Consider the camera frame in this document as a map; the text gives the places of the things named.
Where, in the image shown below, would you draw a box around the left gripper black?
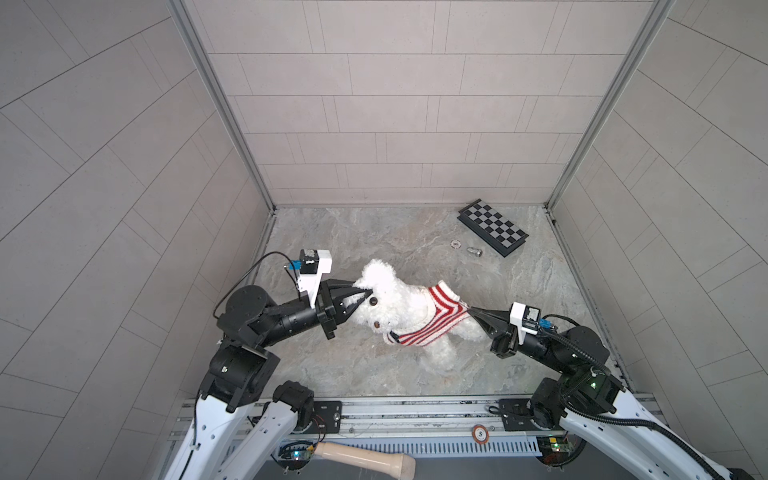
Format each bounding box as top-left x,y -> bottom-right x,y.
249,284 -> 366,353

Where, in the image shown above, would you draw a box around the red white striped sweater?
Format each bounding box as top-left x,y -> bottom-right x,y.
383,281 -> 470,347

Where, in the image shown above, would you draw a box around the white teddy bear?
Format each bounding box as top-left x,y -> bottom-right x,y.
351,259 -> 487,370

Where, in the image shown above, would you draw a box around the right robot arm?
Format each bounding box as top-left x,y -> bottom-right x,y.
468,303 -> 750,479

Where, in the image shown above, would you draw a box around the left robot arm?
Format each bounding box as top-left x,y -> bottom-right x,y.
165,280 -> 373,479

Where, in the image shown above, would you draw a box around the black white checkerboard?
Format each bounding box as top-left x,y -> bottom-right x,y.
458,199 -> 528,257

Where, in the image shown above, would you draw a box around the round red white sticker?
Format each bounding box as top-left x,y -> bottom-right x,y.
471,424 -> 489,445

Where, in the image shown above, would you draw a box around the right green circuit board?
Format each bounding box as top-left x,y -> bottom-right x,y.
536,436 -> 572,465

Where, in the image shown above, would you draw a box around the green circuit board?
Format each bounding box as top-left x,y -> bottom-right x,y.
536,436 -> 572,465
276,440 -> 316,471

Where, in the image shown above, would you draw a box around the left green circuit board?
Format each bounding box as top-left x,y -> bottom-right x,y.
276,440 -> 316,471

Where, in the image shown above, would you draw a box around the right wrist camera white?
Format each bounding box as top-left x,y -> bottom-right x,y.
509,302 -> 552,345

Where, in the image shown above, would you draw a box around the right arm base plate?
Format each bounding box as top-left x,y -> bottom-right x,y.
497,398 -> 539,432

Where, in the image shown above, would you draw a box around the aluminium front rail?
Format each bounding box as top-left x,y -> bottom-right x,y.
232,395 -> 589,464

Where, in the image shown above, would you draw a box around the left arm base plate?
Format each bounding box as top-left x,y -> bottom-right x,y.
305,400 -> 343,435

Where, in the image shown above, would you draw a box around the beige wooden handle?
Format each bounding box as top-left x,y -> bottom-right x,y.
314,442 -> 416,480

